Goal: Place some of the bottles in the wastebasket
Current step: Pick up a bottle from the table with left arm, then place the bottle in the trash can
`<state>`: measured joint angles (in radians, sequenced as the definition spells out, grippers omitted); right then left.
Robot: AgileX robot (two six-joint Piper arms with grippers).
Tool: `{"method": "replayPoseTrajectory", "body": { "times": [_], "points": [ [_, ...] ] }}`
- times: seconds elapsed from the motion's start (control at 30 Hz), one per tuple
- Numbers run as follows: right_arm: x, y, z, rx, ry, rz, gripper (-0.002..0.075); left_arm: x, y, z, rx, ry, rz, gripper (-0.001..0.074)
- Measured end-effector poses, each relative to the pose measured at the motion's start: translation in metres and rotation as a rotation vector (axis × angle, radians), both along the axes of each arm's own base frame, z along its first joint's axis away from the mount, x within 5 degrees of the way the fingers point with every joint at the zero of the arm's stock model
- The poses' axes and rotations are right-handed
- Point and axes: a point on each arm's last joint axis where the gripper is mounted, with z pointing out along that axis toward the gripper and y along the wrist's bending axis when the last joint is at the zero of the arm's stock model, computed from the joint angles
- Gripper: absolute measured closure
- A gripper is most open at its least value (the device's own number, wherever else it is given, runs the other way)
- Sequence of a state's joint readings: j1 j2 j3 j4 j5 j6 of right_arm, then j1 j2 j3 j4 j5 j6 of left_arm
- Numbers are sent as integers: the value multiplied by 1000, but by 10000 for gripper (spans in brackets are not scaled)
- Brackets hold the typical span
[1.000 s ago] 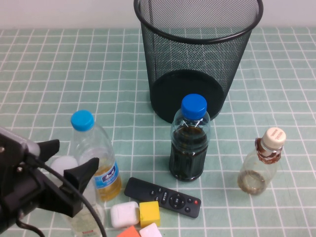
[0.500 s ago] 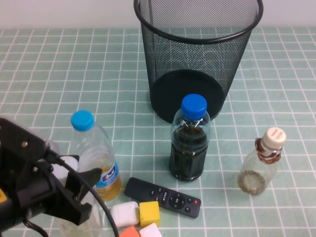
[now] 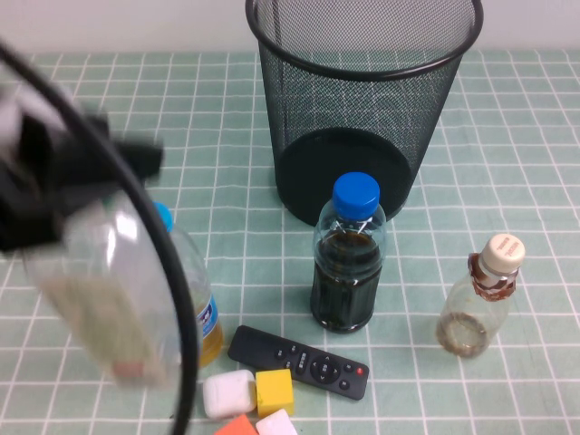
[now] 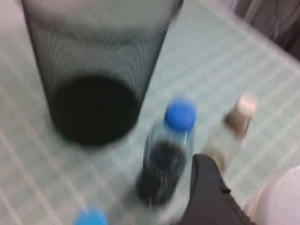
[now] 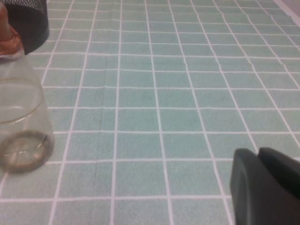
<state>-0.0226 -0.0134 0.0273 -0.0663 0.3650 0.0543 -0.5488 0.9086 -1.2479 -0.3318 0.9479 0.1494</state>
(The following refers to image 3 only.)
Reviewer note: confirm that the white earbuds case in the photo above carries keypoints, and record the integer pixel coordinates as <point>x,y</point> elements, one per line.
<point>226,393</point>

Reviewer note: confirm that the clear bottle white cap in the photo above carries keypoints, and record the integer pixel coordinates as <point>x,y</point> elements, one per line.
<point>104,281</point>

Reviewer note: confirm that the black mesh wastebasket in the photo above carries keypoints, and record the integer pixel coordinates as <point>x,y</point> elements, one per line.
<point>353,113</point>

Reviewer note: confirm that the dark liquid bottle blue cap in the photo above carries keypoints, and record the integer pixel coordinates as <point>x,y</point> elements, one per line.
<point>344,290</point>

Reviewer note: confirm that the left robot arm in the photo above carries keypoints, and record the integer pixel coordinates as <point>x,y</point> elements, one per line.
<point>9,118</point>

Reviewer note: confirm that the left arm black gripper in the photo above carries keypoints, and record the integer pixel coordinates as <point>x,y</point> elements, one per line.
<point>31,190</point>

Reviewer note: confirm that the yellow liquid bottle cyan cap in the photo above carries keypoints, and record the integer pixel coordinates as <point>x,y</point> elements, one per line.
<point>210,331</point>

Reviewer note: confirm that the green checkered tablecloth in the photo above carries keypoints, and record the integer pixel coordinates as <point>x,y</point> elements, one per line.
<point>204,113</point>

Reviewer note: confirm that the small bottle beige cap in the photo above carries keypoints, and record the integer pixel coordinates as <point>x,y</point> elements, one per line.
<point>466,317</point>

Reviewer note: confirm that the black remote control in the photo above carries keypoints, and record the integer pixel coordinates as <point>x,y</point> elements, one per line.
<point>272,349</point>

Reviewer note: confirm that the orange block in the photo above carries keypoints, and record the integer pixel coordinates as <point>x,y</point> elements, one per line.
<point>238,427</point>

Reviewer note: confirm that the white block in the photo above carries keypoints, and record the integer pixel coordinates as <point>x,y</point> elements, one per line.
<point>276,425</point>

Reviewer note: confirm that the yellow cube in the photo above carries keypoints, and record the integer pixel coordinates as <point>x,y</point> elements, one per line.
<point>274,389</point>

